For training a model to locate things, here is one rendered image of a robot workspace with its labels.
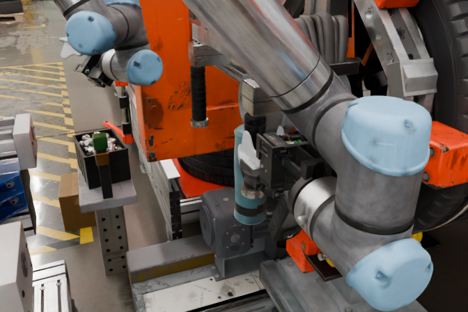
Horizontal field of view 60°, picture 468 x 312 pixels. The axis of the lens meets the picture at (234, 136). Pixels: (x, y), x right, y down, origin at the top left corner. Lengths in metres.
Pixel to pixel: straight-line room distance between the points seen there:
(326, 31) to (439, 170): 0.26
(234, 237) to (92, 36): 0.80
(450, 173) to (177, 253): 1.11
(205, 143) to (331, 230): 0.97
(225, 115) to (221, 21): 0.95
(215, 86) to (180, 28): 0.23
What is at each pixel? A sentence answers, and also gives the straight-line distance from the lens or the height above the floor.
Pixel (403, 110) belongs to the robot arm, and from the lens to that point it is 0.38.
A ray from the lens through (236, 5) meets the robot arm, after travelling 0.41.
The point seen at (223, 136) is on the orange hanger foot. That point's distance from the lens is 1.38.
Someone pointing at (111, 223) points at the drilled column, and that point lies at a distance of 1.60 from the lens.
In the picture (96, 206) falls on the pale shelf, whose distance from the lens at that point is 1.32.
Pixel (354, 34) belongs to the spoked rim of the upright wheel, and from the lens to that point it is 0.95.
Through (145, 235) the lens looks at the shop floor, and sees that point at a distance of 1.90.
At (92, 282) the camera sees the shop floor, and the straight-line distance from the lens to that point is 1.73.
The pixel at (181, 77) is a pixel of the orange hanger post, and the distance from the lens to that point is 1.27.
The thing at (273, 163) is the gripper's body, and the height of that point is 0.88.
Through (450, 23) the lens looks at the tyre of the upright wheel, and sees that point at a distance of 0.73.
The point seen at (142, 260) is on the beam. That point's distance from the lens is 1.57.
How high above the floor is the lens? 1.13
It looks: 24 degrees down
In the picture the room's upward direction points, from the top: straight up
